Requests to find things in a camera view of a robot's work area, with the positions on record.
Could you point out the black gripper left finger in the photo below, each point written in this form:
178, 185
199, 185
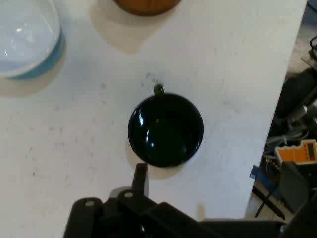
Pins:
148, 218

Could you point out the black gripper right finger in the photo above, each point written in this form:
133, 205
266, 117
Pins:
247, 230

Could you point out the dark grey box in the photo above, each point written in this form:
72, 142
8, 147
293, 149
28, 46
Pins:
294, 186

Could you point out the brown wooden bowl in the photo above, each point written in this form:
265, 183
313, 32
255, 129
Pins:
148, 8

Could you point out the black bulky bag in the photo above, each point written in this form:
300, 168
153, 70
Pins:
294, 99

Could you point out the white bowl with blue outside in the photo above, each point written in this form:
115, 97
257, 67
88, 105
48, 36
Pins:
27, 39

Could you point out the orange and cream handheld device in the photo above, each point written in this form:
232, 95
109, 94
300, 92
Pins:
297, 151

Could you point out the blue box with label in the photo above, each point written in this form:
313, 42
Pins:
260, 177

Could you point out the dark green enamel mug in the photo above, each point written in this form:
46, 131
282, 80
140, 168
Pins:
166, 131

